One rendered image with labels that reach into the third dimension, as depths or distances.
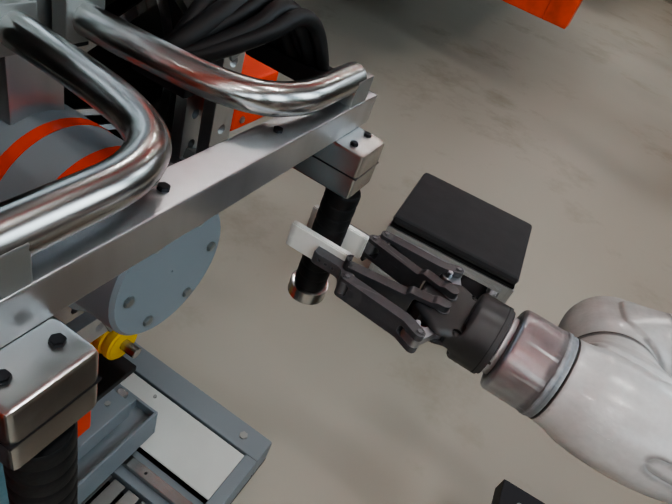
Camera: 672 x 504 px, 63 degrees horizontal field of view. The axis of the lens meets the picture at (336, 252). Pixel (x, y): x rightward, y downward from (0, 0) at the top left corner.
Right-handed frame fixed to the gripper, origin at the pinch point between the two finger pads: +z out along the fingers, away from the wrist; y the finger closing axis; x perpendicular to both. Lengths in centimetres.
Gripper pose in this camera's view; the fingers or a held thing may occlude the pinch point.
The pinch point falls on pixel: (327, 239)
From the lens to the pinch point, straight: 57.8
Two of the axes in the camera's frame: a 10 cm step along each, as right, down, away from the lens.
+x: 2.9, -7.3, -6.2
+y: 4.7, -4.5, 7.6
